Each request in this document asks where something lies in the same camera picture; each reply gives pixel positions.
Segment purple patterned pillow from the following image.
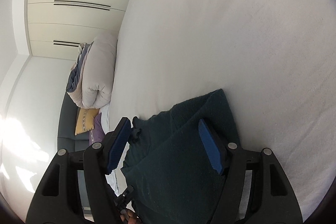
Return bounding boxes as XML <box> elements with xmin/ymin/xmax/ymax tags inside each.
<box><xmin>89</xmin><ymin>113</ymin><xmax>105</xmax><ymax>146</ymax></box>

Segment grey padded headboard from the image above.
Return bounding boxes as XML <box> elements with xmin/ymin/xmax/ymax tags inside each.
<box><xmin>57</xmin><ymin>94</ymin><xmax>91</xmax><ymax>155</ymax></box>

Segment white pillow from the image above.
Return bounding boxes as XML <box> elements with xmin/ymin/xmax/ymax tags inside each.
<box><xmin>105</xmin><ymin>168</ymin><xmax>124</xmax><ymax>191</ymax></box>
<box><xmin>100</xmin><ymin>105</ymin><xmax>111</xmax><ymax>134</ymax></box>

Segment dark green towel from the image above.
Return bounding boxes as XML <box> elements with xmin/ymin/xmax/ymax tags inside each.
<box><xmin>122</xmin><ymin>89</ymin><xmax>242</xmax><ymax>224</ymax></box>

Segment folded beige duvet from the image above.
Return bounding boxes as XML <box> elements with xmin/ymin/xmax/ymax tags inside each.
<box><xmin>66</xmin><ymin>32</ymin><xmax>118</xmax><ymax>109</ymax></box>

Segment yellow patterned pillow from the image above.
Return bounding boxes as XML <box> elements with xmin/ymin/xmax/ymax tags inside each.
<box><xmin>75</xmin><ymin>108</ymin><xmax>100</xmax><ymax>136</ymax></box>

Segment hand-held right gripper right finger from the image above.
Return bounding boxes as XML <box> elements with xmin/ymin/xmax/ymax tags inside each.
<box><xmin>198</xmin><ymin>118</ymin><xmax>304</xmax><ymax>224</ymax></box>

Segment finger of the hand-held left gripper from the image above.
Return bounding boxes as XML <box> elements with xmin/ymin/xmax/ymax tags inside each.
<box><xmin>114</xmin><ymin>185</ymin><xmax>135</xmax><ymax>214</ymax></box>
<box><xmin>131</xmin><ymin>116</ymin><xmax>143</xmax><ymax>144</ymax></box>

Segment bed with white sheet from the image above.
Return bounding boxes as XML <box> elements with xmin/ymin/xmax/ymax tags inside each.
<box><xmin>105</xmin><ymin>0</ymin><xmax>336</xmax><ymax>224</ymax></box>

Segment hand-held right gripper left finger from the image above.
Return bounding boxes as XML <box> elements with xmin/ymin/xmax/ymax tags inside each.
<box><xmin>25</xmin><ymin>116</ymin><xmax>132</xmax><ymax>224</ymax></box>

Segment person's left hand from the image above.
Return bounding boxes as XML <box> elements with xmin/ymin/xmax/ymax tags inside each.
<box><xmin>119</xmin><ymin>210</ymin><xmax>141</xmax><ymax>224</ymax></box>

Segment cream wardrobe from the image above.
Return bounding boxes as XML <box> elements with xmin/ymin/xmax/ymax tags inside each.
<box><xmin>28</xmin><ymin>0</ymin><xmax>135</xmax><ymax>60</ymax></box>

